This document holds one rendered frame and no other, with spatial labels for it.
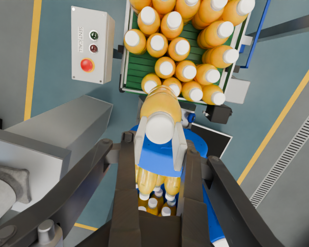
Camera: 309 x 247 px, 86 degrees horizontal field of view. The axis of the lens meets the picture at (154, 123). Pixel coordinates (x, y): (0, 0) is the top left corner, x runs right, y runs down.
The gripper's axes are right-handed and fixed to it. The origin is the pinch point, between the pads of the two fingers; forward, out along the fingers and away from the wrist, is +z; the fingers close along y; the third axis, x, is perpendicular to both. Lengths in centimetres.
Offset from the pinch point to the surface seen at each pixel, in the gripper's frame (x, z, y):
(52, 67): -12, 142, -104
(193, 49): 16, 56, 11
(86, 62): 5.0, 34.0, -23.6
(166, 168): -19.2, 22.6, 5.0
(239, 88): 4, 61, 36
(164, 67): 7.3, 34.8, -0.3
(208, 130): -44, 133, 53
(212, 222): -72, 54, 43
